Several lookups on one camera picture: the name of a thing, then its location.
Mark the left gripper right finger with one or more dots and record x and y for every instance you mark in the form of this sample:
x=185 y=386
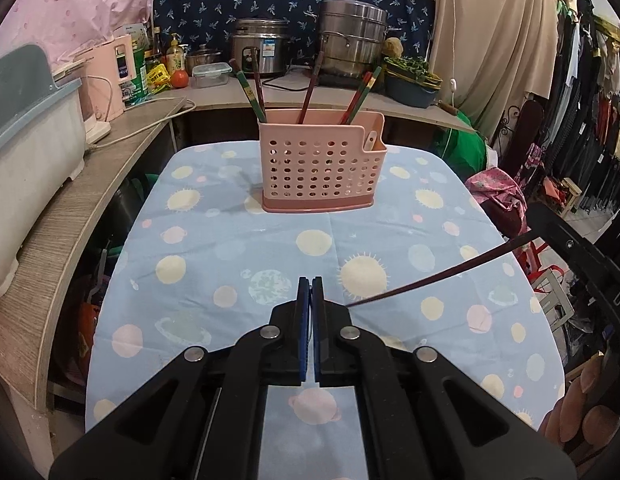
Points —
x=317 y=307

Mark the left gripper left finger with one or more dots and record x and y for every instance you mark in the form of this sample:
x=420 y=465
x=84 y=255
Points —
x=302 y=330

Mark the dark red chopstick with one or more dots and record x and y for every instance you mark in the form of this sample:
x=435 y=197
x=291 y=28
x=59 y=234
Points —
x=465 y=266
x=257 y=79

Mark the person's right hand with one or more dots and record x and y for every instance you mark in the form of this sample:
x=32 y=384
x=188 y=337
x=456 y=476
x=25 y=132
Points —
x=578 y=430

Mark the pink perforated utensil basket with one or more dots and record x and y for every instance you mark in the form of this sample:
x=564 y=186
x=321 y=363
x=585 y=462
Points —
x=320 y=165

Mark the pink floral cloth bundle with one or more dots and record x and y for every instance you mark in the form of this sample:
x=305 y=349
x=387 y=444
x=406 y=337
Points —
x=502 y=200

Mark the brown chopstick in basket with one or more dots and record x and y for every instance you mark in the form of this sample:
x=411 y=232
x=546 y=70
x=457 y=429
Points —
x=312 y=84

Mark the green plastic bag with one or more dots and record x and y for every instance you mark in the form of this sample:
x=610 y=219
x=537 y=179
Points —
x=464 y=152

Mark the red-green chopstick in basket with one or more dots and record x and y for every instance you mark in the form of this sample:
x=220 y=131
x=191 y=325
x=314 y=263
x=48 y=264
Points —
x=359 y=97

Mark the clear food container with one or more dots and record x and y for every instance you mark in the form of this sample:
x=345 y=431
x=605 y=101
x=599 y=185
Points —
x=210 y=75

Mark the blue basin with greens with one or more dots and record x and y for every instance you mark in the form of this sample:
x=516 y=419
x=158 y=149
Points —
x=409 y=81

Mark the green-tipped chopstick in basket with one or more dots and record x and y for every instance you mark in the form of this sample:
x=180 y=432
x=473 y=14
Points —
x=247 y=88

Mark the dark red chopstick in basket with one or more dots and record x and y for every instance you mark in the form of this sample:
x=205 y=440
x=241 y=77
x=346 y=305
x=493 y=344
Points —
x=257 y=79

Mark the red tomato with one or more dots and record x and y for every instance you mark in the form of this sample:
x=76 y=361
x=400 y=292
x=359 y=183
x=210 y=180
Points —
x=179 y=79

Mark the silver rice cooker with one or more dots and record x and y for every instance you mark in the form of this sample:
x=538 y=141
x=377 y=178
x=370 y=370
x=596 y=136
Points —
x=261 y=41

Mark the beige curtain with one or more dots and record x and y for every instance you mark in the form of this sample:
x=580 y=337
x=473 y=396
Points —
x=491 y=54

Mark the stainless steel steamer pot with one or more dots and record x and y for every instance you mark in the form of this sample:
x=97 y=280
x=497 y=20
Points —
x=352 y=34

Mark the yellow dish soap bottle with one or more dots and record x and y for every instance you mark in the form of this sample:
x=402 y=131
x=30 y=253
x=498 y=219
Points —
x=175 y=56

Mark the wooden counter shelf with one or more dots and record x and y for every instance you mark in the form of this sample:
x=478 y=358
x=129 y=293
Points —
x=30 y=308

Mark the pink electric kettle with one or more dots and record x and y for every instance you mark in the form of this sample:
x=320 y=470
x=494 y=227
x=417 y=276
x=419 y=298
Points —
x=107 y=67

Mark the navy floral backsplash cloth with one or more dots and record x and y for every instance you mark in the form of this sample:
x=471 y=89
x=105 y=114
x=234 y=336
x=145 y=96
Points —
x=210 y=23

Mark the white dish drainer box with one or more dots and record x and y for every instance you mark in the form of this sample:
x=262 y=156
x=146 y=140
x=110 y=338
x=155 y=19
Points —
x=42 y=142

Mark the pink dotted curtain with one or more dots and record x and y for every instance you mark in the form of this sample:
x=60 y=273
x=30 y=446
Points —
x=63 y=27

